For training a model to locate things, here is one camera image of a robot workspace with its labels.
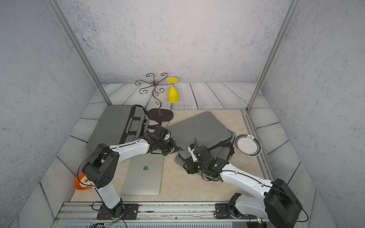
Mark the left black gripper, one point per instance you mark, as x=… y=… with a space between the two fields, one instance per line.
x=173 y=148

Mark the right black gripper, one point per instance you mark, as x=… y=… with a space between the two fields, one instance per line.
x=189 y=168

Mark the silver apple laptop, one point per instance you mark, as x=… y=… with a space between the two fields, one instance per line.
x=144 y=175

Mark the grey zippered laptop bag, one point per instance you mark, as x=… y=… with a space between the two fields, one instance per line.
x=119 y=124

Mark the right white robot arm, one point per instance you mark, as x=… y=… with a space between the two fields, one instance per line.
x=273 y=200

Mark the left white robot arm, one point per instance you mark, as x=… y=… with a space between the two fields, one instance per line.
x=101 y=165

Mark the white plate green red rim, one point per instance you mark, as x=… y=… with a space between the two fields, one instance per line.
x=248 y=145

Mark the yellow plastic goblet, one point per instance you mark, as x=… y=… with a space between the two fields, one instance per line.
x=173 y=96

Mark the white donut in bowl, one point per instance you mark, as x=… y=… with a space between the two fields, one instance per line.
x=85 y=181

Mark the orange bowl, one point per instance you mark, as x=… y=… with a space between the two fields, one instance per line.
x=78 y=185

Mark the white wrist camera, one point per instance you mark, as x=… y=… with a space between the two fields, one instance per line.
x=191 y=150

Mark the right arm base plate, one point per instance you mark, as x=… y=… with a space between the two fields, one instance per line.
x=225 y=211

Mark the copper wire jewelry stand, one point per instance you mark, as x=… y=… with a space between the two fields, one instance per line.
x=156 y=114

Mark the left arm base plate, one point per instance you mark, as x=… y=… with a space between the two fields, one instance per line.
x=125 y=211

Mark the left aluminium frame post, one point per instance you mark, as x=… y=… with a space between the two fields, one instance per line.
x=62 y=20

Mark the aluminium frame post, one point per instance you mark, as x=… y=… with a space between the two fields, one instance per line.
x=274 y=51
x=62 y=20

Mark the front aluminium rail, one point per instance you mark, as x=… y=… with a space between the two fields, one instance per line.
x=153 y=215

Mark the right aluminium frame post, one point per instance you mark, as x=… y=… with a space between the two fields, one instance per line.
x=274 y=51

